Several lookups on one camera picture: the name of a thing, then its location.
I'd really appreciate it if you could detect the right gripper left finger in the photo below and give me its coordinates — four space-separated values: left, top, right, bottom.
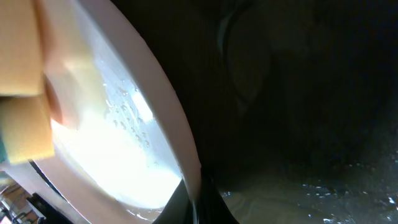
152 180 194 224

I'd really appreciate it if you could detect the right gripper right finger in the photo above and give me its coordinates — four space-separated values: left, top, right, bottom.
196 174 239 224

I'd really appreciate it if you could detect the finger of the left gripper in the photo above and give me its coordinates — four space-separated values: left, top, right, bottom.
26 161 73 224

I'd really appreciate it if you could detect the green yellow sponge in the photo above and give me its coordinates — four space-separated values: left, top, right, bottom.
1 0 54 164

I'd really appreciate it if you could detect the pink plate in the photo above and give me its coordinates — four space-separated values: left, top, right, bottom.
0 0 203 224

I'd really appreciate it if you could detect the dark brown serving tray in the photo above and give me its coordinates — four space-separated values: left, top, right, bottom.
116 1 397 223

